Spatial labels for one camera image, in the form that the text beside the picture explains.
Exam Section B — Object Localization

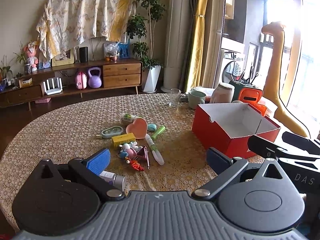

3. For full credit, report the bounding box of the yellow curtain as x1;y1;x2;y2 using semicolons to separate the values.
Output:
184;0;210;93

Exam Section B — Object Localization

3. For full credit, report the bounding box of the beige curtain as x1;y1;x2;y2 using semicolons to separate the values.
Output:
201;0;227;89

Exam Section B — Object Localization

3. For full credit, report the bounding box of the white tower air conditioner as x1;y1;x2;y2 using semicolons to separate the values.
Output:
160;0;194;93

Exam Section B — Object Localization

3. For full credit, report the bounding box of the pink binder clip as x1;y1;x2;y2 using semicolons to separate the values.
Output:
135;145;150;161

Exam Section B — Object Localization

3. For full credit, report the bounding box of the washing machine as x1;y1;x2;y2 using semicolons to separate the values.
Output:
215;52;247;88

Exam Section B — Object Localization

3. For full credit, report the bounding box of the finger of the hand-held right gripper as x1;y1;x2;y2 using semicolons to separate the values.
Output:
247;134;320;162
282;131;320;147

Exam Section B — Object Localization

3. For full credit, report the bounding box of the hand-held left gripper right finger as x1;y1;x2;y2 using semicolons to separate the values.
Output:
192;147;284;200

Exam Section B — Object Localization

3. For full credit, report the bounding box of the green ceramic mug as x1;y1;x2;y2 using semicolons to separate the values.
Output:
188;90;207;110

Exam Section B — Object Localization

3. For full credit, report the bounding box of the yellow photo frame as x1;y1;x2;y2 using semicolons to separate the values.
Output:
51;47;75;67

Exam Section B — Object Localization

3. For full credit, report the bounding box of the clear bag of fruit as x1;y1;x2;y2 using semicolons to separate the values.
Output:
103;42;120;62

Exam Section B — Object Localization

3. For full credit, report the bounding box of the yellow giraffe toy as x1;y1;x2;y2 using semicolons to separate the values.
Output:
261;21;310;138

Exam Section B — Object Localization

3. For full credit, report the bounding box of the floral bed sheet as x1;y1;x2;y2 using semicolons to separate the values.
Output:
36;0;137;60

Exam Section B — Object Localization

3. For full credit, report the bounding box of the pink doll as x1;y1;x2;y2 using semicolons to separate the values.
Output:
24;41;39;71

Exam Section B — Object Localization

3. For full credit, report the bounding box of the green tube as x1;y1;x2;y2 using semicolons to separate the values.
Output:
151;125;166;140

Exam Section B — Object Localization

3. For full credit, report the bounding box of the small potted plant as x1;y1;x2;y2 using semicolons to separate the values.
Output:
14;42;32;74

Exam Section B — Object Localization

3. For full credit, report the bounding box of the white faceted planter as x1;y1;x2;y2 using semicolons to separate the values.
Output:
141;65;162;93

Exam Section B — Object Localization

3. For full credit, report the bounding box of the green indoor tree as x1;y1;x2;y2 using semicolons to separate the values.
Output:
125;0;167;70

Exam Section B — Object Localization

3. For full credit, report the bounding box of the pink toy case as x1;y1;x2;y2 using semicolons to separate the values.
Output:
75;71;88;90

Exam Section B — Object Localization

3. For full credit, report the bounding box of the clear plastic packet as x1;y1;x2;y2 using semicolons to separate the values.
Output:
191;86;213;93

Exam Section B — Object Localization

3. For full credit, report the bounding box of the purple kettlebell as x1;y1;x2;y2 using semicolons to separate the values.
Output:
87;66;103;89

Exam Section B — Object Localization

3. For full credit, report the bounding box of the orange tissue box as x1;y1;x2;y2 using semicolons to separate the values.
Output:
237;88;264;105

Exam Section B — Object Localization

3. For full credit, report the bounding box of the clear drinking glass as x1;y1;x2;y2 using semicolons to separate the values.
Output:
169;88;181;107

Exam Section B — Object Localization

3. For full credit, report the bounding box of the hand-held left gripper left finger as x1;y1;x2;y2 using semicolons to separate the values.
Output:
37;148;125;202

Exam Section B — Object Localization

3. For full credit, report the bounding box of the white pen with green label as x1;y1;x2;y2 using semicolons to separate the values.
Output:
145;133;165;166

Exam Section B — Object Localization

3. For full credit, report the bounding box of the orange plastic packet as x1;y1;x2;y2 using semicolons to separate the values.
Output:
255;97;278;117

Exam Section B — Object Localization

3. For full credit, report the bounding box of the pink heart-shaped dish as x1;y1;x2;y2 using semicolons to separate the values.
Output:
126;117;148;140

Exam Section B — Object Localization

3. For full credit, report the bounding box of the small yellow box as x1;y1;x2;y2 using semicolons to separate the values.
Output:
111;133;136;149

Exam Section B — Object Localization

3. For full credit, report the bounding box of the wooden TV cabinet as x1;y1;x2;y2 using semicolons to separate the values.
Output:
0;58;143;110

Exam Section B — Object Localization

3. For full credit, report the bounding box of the small silver bottle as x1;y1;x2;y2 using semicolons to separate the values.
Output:
99;170;127;192

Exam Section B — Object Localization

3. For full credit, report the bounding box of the small bottle with green cap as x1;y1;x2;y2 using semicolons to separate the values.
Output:
119;113;143;125

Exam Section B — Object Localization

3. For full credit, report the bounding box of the red cardboard shoe box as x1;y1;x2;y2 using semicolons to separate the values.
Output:
192;102;282;159

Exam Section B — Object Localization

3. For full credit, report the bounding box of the cartoon figure keychain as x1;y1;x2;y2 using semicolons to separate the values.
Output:
117;141;143;162

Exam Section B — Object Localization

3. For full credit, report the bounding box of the teal correction tape case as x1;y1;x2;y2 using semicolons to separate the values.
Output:
96;126;125;139

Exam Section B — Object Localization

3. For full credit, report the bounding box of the green brush holder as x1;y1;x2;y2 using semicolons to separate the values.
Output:
229;80;263;101

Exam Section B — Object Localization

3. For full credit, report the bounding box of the white router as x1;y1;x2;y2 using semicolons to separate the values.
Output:
43;77;63;95

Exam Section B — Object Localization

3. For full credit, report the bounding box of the small red toy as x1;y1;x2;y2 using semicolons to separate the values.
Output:
126;156;145;172

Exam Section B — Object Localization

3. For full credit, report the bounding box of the white lidded jug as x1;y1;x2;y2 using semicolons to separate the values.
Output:
209;82;235;104

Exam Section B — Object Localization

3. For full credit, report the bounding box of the black speaker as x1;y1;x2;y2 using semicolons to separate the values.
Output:
79;46;89;63

